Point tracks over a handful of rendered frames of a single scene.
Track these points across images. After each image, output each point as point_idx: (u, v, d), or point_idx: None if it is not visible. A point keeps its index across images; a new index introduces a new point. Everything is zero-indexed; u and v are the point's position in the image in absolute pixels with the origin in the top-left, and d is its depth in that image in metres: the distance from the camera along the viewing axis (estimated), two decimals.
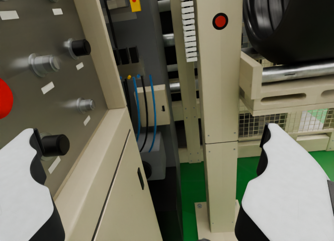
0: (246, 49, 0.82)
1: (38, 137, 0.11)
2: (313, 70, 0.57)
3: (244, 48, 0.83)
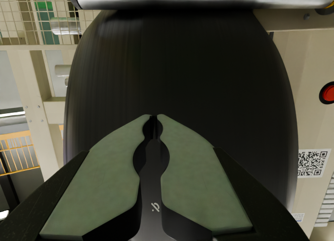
0: None
1: (151, 124, 0.12)
2: None
3: None
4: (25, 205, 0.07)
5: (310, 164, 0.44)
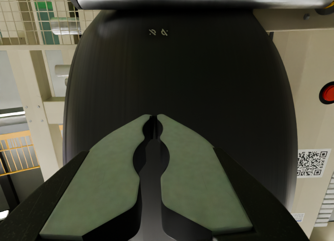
0: None
1: (151, 124, 0.12)
2: None
3: None
4: (25, 205, 0.07)
5: (310, 164, 0.44)
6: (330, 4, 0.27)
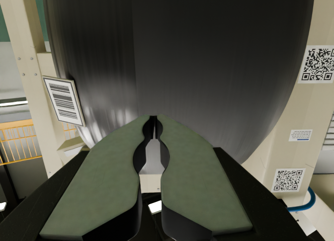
0: None
1: (151, 124, 0.12)
2: None
3: None
4: (25, 205, 0.07)
5: (321, 65, 0.41)
6: None
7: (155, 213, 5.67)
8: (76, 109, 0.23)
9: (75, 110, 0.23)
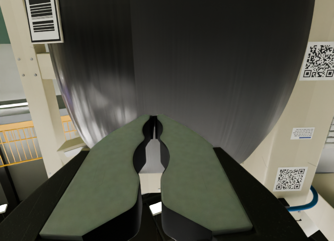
0: None
1: (151, 124, 0.12)
2: None
3: None
4: (25, 205, 0.07)
5: (322, 61, 0.40)
6: None
7: (156, 214, 5.65)
8: (54, 13, 0.18)
9: (53, 16, 0.18)
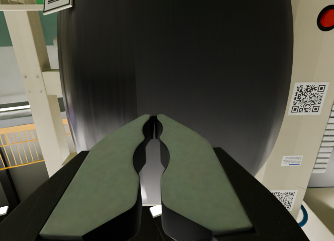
0: None
1: (151, 124, 0.12)
2: None
3: None
4: (25, 205, 0.07)
5: (308, 99, 0.44)
6: None
7: None
8: None
9: None
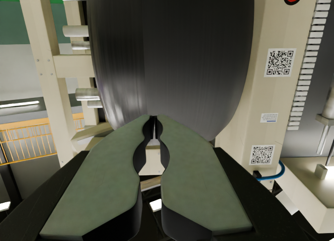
0: None
1: (151, 124, 0.12)
2: None
3: None
4: (25, 205, 0.07)
5: (280, 63, 0.54)
6: None
7: None
8: None
9: None
